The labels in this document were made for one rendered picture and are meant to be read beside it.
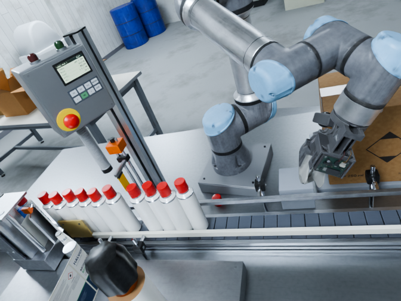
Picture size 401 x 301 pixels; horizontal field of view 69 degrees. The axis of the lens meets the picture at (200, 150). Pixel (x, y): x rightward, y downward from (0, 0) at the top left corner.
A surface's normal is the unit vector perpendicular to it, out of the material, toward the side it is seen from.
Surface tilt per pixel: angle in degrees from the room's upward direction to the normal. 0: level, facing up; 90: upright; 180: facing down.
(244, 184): 2
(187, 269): 0
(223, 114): 8
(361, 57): 47
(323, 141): 30
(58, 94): 90
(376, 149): 90
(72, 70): 90
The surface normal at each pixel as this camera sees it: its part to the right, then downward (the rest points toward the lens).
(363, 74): -0.87, 0.22
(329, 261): -0.30, -0.76
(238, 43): -0.74, -0.05
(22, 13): 0.88, 0.00
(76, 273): 0.94, -0.16
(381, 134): -0.22, 0.64
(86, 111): 0.65, 0.27
